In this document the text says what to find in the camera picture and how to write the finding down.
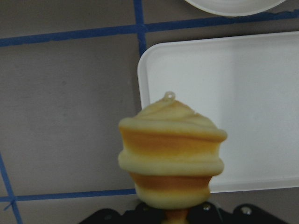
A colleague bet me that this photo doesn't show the yellow ridged bread loaf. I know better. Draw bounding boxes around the yellow ridged bread loaf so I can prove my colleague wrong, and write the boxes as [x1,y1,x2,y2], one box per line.
[118,91,227,224]

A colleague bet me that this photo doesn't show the white rectangular tray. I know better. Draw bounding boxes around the white rectangular tray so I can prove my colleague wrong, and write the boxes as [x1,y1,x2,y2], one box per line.
[138,32,299,192]

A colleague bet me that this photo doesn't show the white round plate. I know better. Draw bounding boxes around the white round plate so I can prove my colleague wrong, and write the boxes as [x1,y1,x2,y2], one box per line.
[186,0,284,17]

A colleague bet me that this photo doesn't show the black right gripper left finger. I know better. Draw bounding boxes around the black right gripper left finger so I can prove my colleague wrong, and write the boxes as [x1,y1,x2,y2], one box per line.
[80,203,165,224]

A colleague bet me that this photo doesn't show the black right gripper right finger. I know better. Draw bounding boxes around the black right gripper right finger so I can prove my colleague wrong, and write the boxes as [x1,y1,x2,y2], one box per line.
[187,202,287,224]

